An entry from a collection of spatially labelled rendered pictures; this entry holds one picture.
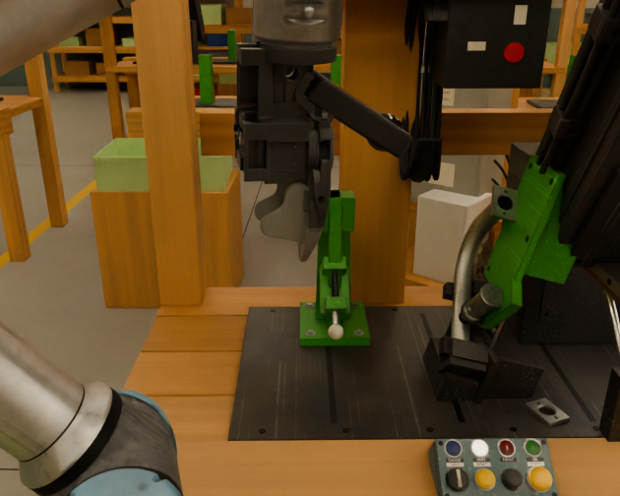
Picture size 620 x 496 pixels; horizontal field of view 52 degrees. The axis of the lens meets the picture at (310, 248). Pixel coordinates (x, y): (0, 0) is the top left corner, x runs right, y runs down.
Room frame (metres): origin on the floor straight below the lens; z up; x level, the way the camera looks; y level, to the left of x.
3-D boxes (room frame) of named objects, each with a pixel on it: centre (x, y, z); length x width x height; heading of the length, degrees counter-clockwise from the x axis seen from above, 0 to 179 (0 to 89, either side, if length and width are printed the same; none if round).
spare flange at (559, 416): (0.81, -0.37, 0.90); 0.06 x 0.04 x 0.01; 22
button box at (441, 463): (0.67, -0.24, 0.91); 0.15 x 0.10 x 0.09; 91
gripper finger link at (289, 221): (0.57, 0.02, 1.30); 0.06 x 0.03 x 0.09; 103
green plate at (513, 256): (0.90, -0.35, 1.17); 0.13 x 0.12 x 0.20; 91
